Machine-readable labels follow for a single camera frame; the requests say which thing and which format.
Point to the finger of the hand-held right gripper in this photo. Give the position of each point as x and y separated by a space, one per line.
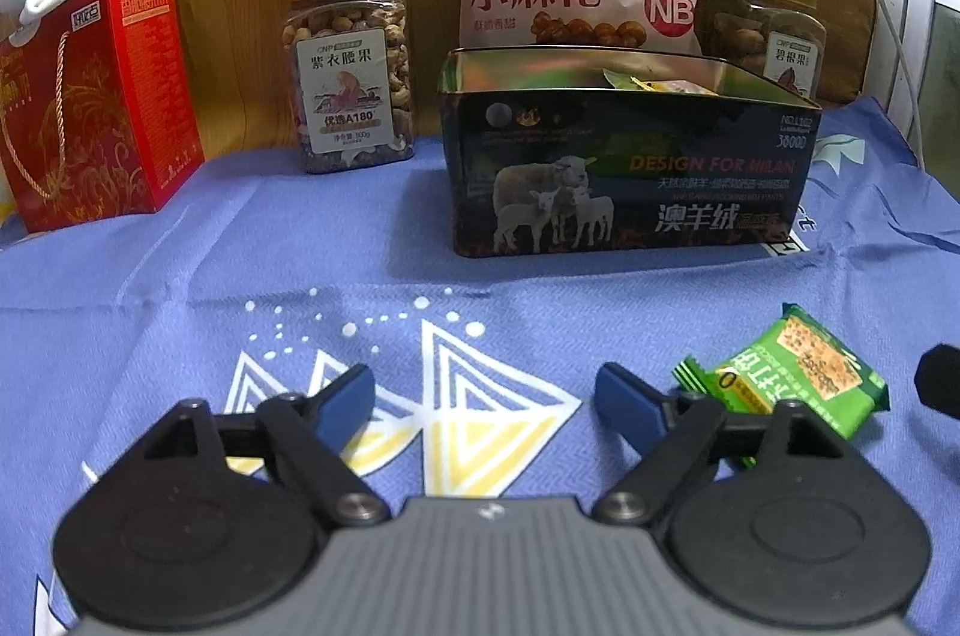
941 381

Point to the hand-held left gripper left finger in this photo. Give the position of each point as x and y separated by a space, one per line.
341 407

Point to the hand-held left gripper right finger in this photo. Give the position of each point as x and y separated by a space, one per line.
626 403

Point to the green snack packet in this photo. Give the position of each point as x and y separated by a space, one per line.
619 79
795 366

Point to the dark metal tin box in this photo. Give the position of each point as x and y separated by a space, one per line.
637 178

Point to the blue printed cloth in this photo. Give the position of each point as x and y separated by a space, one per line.
225 276

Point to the silver metal appliance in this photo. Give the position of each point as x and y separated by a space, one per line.
948 81

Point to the orange snack packet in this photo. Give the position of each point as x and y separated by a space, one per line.
671 87

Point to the cashew jar with gold lid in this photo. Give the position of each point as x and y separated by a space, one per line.
349 81

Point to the pecan jar with gold lid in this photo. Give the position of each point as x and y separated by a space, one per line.
780 43

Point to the red gift box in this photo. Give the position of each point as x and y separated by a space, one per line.
112 103

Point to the brown cushion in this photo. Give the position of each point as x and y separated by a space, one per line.
844 6

